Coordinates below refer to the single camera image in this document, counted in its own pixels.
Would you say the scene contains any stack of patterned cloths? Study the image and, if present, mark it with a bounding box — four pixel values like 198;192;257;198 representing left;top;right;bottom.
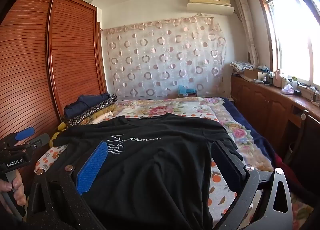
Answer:
229;61;254;73

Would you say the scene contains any yellow patterned folded garment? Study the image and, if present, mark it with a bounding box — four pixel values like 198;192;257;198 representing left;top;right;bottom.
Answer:
80;104;118;123

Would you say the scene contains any dark red cloth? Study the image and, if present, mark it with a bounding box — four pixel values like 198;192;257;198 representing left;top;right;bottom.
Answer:
274;152;316;197

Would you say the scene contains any grey round bin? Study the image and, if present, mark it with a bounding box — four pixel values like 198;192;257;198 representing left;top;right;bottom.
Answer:
285;142;297;163

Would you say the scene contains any stack of folded clothes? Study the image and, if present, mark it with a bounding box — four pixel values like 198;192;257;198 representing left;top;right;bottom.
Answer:
65;94;118;125

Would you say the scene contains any navy folded garment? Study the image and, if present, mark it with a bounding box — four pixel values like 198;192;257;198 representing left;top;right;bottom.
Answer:
63;93;110;118

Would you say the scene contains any long wooden cabinet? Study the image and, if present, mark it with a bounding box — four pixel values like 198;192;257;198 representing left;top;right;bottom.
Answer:
230;74;320;168

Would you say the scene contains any sheer curtain with circles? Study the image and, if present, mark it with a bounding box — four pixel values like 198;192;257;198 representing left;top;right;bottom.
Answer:
100;16;227;100

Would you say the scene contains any yellow and black cloth item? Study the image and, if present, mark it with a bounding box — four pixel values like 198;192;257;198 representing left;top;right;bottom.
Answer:
49;123;68;148

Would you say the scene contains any white patterned window curtain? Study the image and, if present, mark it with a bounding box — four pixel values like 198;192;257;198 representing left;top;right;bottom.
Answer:
234;0;260;67

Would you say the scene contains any black printed t-shirt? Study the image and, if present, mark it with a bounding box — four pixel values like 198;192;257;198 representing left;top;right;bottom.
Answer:
52;113;244;230

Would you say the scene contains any blue plastic object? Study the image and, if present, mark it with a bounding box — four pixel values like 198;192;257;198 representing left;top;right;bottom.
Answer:
177;85;197;98

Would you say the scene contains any brown slatted wooden wardrobe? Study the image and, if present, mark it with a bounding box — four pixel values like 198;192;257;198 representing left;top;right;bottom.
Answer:
0;0;108;168

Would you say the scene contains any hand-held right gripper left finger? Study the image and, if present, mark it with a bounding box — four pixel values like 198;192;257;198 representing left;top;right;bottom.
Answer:
26;141;108;230

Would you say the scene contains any cream wall air conditioner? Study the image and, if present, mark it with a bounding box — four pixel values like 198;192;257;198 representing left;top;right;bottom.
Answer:
187;0;235;16

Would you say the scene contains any cardboard box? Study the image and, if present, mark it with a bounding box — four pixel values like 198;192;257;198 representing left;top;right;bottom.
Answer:
244;68;267;81

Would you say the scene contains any white folded garment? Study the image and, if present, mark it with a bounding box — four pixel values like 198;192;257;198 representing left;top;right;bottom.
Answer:
89;111;114;124

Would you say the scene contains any person's left hand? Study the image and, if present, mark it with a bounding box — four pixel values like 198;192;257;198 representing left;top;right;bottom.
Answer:
0;170;27;207

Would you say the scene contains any wooden framed window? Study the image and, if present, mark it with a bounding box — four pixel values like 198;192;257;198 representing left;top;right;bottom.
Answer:
255;0;320;89

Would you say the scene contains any orange fruit print blanket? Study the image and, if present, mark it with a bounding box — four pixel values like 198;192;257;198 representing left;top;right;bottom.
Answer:
34;113;250;230

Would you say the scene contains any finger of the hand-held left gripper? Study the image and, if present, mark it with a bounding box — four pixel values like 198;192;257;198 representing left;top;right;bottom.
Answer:
0;127;35;150

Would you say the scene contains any navy blue blanket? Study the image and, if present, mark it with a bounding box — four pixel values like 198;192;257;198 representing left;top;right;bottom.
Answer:
220;98;284;170

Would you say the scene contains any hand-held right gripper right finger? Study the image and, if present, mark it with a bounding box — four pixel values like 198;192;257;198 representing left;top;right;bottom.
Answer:
211;140;293;230

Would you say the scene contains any pink bottle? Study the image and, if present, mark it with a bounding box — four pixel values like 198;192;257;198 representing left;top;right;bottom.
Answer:
273;68;283;88

